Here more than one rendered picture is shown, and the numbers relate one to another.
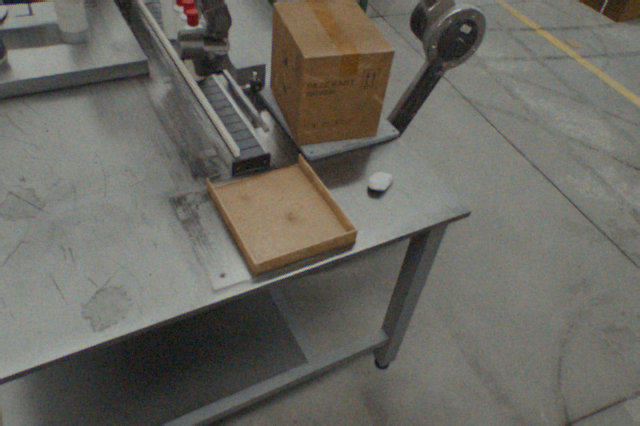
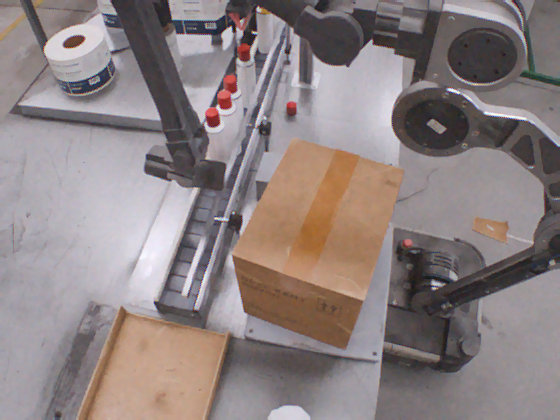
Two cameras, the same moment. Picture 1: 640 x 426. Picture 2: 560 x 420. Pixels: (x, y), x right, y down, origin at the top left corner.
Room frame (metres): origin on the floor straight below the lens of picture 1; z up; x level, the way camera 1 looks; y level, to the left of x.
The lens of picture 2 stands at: (0.97, -0.27, 1.80)
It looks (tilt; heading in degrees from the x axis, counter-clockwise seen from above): 55 degrees down; 47
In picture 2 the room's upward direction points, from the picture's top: 2 degrees counter-clockwise
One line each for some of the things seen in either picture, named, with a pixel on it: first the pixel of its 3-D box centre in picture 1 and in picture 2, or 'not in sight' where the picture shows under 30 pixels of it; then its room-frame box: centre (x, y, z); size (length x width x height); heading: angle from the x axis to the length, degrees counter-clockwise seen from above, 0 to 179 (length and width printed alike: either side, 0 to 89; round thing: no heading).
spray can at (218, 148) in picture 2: (194, 46); (217, 142); (1.40, 0.40, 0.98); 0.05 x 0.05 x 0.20
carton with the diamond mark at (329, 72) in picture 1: (325, 70); (320, 245); (1.35, 0.02, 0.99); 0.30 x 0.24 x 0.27; 23
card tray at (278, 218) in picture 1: (279, 208); (153, 384); (0.92, 0.08, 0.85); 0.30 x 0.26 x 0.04; 33
